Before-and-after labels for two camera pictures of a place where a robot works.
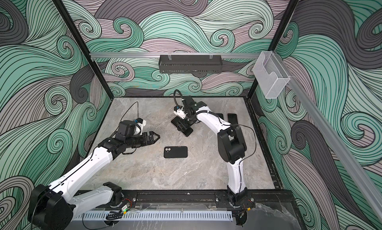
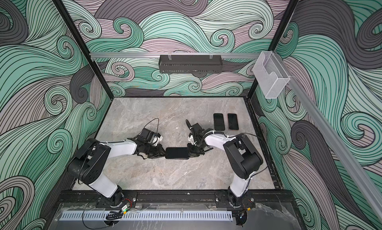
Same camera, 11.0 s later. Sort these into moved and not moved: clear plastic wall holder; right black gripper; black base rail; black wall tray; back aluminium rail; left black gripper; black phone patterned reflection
Moved: right black gripper; black phone patterned reflection; left black gripper
Not moved: black wall tray; black base rail; back aluminium rail; clear plastic wall holder
